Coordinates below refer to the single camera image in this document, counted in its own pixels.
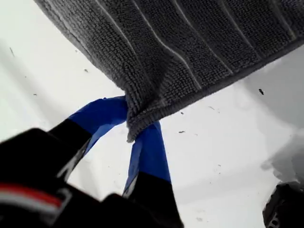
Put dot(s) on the grey white-striped towel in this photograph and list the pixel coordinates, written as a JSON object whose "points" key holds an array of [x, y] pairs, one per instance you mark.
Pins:
{"points": [[166, 47]]}

